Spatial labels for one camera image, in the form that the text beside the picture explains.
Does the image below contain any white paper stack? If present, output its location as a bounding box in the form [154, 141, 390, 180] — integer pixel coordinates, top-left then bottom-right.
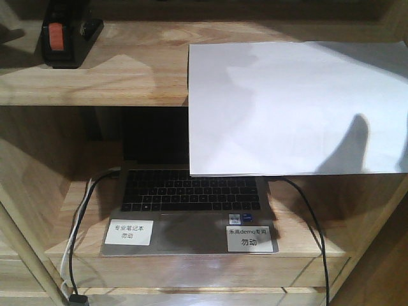
[188, 42, 407, 177]

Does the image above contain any black stapler with orange button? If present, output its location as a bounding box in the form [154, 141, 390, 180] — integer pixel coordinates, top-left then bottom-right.
[40, 1, 104, 69]

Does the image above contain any silver laptop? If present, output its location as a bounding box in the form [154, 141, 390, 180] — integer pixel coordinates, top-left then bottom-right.
[101, 106, 279, 256]

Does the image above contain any white label right on laptop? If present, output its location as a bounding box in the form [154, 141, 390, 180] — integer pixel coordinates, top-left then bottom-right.
[226, 226, 274, 253]

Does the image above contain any white label on laptop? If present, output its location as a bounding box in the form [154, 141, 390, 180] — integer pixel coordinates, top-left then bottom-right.
[226, 226, 274, 253]
[105, 219, 154, 246]

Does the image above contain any white label left on laptop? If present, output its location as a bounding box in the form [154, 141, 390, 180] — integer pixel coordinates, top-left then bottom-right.
[105, 219, 154, 246]

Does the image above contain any wooden shelf unit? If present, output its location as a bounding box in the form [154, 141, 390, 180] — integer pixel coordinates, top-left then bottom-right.
[1, 1, 407, 305]

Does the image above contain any black plug adapter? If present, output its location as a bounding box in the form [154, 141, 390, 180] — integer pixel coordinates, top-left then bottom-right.
[68, 294, 89, 306]

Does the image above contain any black cable right of laptop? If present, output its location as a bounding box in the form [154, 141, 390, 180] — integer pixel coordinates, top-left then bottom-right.
[268, 177, 331, 306]

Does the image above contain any black cable of laptop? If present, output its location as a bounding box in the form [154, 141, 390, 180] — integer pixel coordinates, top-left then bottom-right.
[67, 169, 122, 296]
[268, 177, 331, 306]

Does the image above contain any black cable left of laptop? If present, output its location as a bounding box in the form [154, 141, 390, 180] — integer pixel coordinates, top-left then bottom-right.
[67, 169, 122, 296]

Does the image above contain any white cable left of laptop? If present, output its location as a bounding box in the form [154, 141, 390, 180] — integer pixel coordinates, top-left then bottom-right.
[59, 178, 96, 302]

